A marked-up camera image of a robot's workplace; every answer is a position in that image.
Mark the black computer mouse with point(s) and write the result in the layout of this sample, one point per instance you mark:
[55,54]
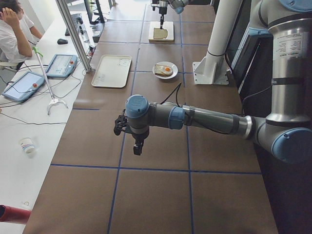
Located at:
[62,41]

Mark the paper cup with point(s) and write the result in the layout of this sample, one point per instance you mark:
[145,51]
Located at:
[27,145]

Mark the aluminium frame post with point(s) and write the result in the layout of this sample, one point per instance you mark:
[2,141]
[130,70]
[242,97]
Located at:
[65,13]

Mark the fried egg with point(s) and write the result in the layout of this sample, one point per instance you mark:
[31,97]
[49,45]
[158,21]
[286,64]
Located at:
[167,71]

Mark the black keyboard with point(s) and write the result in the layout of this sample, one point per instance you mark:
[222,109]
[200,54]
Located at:
[75,19]

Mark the cream bear serving tray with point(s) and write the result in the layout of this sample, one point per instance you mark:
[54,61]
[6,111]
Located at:
[112,71]

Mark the white round plate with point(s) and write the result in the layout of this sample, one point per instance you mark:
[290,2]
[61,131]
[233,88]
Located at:
[169,64]

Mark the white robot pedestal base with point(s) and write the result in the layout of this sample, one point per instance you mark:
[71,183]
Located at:
[212,69]

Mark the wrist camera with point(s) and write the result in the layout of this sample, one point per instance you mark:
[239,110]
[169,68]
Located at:
[121,125]
[155,5]

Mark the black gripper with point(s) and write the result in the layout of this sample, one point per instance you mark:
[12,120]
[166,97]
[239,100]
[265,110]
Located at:
[161,10]
[138,137]

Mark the far blue teach pendant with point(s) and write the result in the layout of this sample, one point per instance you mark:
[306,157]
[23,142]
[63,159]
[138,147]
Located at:
[61,66]

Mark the red cylinder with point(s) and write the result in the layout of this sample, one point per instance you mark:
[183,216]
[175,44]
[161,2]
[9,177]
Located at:
[14,215]

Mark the near blue teach pendant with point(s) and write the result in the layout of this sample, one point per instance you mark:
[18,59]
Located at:
[21,89]

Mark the black monitor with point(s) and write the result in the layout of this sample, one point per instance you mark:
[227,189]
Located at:
[94,12]

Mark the wooden cutting board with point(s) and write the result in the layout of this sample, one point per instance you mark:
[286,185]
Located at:
[167,25]

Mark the person in white shirt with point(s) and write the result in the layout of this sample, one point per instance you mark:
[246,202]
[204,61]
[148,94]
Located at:
[18,34]

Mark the blue teach pendant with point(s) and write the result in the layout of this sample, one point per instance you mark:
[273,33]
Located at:
[61,66]
[21,89]

